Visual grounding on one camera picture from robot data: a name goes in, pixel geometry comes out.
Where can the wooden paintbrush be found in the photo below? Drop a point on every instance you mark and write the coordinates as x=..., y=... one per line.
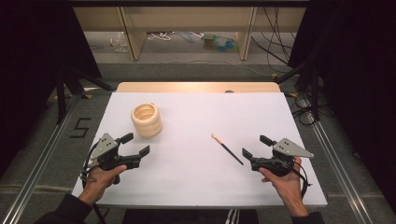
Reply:
x=229, y=151

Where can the beige wooden shelf unit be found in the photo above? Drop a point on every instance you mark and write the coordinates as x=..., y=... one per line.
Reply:
x=134, y=40

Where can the black metal stand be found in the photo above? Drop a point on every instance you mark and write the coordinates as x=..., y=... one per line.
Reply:
x=315, y=93
x=60, y=93

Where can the dark curtain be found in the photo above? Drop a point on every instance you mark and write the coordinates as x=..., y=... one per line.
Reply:
x=31, y=62
x=358, y=77

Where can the clear plastic bag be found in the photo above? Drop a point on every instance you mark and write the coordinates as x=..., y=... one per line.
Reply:
x=119, y=42

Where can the person's left hand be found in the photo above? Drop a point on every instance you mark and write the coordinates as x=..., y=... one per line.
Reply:
x=99, y=182

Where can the black tape floor mark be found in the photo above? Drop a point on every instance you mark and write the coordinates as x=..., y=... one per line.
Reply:
x=77, y=136

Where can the aluminium floor rail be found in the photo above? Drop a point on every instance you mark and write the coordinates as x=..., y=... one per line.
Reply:
x=341, y=172
x=43, y=156

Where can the ribbed wooden cup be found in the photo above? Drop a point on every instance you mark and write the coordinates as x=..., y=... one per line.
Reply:
x=146, y=121

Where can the colourful plastic bottles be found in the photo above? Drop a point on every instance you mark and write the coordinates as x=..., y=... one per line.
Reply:
x=219, y=42

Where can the person's right hand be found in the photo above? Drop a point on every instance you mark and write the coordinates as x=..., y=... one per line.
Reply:
x=286, y=185

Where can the light wooden table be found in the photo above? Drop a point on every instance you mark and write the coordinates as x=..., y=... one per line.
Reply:
x=186, y=87

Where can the person's black striped pants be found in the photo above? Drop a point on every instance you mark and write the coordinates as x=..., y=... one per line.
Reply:
x=186, y=217

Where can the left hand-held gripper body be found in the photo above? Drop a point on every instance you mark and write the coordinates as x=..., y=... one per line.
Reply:
x=106, y=149

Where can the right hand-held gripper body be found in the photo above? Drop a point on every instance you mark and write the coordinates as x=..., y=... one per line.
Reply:
x=280, y=163

